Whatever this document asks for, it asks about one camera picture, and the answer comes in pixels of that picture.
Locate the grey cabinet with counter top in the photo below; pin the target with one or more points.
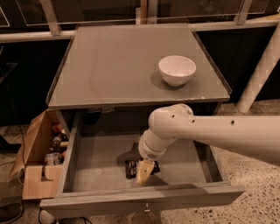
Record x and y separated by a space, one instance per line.
117 67

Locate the metal drawer knob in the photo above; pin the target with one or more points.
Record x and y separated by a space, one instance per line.
146 208

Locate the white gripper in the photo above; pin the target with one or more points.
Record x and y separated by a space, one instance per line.
148 152

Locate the dark bottle in box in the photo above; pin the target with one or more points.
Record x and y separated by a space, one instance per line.
55 146

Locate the clear jar in box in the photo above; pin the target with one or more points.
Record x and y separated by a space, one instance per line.
53 159

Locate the black rxbar chocolate wrapper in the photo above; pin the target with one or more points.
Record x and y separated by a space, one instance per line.
131 168

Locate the grey open top drawer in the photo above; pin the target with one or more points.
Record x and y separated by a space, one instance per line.
94 182

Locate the white ceramic bowl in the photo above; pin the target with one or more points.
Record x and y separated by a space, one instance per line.
176 70

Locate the cardboard box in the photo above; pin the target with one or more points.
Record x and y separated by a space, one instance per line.
40 181

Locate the metal railing frame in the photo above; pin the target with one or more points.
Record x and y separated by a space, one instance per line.
37 20

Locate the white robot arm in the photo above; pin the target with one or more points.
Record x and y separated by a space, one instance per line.
252 136

